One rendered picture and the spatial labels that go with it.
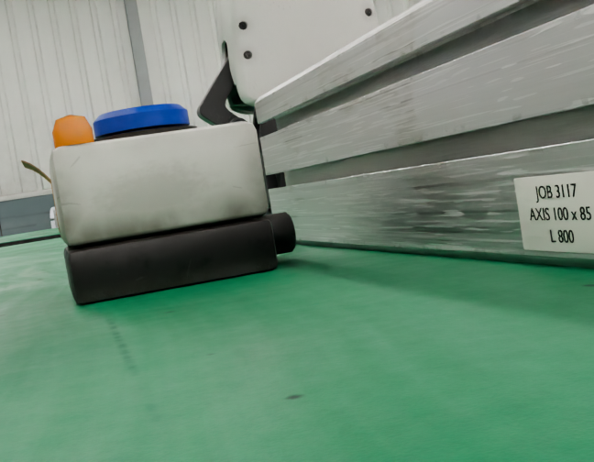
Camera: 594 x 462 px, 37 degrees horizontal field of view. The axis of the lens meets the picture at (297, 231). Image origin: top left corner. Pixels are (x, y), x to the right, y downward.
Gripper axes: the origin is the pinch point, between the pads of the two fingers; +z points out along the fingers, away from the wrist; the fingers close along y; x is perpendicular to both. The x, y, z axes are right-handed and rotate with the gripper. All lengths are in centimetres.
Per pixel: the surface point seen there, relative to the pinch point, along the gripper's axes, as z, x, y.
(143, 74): -164, -1076, -129
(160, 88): -147, -1090, -150
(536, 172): 0.5, 34.5, 5.0
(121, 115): -4.0, 19.2, 14.0
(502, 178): 0.5, 32.7, 5.0
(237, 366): 3.0, 38.9, 14.5
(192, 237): 1.2, 21.4, 12.3
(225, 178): -0.9, 21.4, 10.6
